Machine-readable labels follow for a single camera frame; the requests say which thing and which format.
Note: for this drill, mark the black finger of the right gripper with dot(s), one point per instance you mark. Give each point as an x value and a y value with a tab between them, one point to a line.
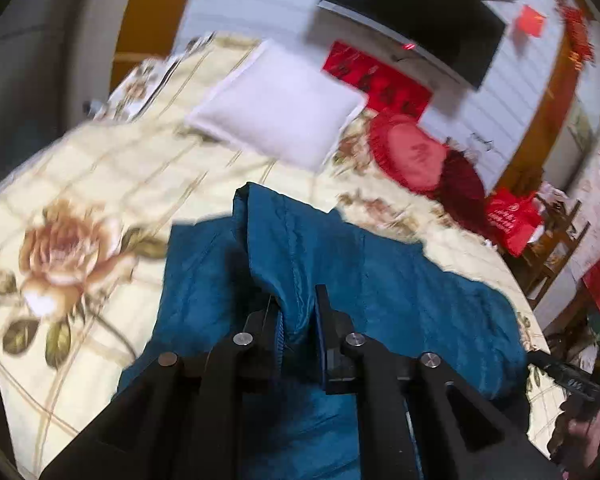
584	393

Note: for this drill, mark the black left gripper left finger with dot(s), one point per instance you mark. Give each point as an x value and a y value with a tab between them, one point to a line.
184	417

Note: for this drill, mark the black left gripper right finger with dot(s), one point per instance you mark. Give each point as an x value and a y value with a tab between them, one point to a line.
417	418

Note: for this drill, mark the large blue padded jacket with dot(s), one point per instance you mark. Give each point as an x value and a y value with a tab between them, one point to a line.
270	246

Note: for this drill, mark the wooden chair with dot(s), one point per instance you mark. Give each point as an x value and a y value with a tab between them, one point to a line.
541	262

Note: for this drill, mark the red shopping bag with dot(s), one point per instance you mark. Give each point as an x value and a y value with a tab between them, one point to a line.
513	219

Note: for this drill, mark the cream floral plaid bedspread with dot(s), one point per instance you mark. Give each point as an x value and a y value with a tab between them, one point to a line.
84	224

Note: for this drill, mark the dark red round cushion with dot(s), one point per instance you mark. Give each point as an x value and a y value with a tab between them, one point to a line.
461	193

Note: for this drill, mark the white square pillow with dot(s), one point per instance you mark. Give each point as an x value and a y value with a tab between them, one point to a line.
278	104

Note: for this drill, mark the red headboard decoration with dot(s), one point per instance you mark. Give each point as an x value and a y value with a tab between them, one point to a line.
388	90

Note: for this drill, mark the grey wardrobe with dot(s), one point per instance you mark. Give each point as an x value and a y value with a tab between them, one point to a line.
56	57

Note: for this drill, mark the red paper wall sticker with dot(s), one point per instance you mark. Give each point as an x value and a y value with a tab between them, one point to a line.
530	21

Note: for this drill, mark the black wall television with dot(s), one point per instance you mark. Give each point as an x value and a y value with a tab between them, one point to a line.
461	37

